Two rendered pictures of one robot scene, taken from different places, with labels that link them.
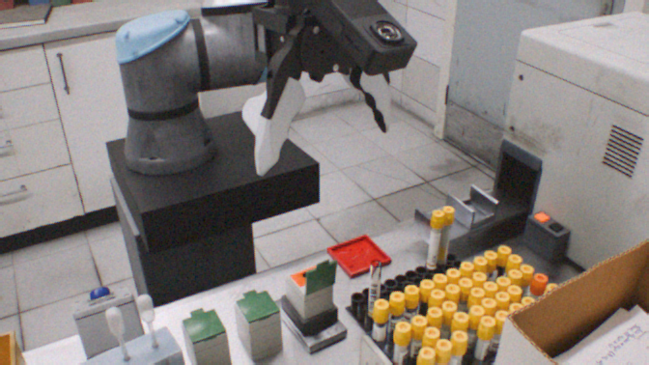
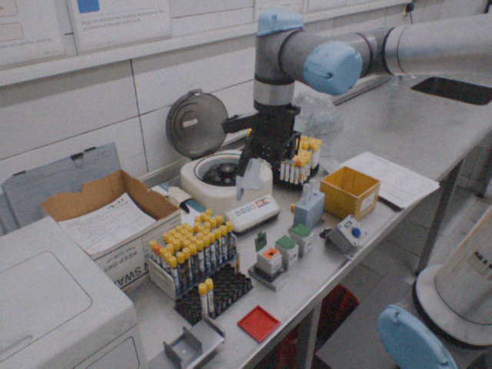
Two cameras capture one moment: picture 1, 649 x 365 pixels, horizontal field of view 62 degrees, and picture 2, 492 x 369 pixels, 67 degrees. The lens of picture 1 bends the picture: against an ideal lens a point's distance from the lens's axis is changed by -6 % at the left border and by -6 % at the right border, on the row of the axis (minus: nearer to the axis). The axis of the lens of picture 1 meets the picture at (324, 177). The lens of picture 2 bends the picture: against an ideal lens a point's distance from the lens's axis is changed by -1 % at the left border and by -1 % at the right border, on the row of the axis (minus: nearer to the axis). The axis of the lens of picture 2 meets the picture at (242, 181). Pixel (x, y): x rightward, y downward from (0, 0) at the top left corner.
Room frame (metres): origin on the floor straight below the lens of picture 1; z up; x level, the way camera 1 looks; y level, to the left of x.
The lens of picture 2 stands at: (1.13, -0.23, 1.57)
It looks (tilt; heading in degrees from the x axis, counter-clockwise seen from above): 32 degrees down; 164
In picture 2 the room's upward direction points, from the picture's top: straight up
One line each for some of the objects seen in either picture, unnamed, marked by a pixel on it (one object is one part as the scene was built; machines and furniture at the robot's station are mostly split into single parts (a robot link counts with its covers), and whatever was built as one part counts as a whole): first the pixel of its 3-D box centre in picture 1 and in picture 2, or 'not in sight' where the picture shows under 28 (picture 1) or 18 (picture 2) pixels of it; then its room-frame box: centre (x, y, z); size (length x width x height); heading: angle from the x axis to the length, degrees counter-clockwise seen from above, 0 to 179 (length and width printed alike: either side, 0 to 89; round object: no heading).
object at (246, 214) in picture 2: not in sight; (230, 187); (0.18, 0.01, 0.94); 0.30 x 0.24 x 0.12; 20
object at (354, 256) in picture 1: (358, 255); (258, 323); (0.63, -0.05, 0.88); 0.07 x 0.07 x 0.01; 29
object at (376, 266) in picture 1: (374, 295); (237, 264); (0.50, -0.06, 0.93); 0.01 x 0.01 x 0.10; 30
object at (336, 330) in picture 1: (309, 312); (268, 270); (0.51, 0.02, 0.89); 0.09 x 0.05 x 0.04; 32
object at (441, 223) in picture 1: (424, 272); (214, 280); (0.54, -0.12, 0.93); 0.17 x 0.09 x 0.11; 120
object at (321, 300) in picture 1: (309, 295); (268, 262); (0.51, 0.02, 0.92); 0.05 x 0.04 x 0.06; 32
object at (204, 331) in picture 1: (206, 343); (301, 240); (0.44, 0.13, 0.91); 0.05 x 0.04 x 0.07; 29
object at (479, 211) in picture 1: (481, 207); (174, 358); (0.69, -0.24, 0.92); 0.21 x 0.07 x 0.05; 119
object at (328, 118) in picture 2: not in sight; (321, 111); (-0.30, 0.56, 0.94); 0.20 x 0.17 x 0.14; 101
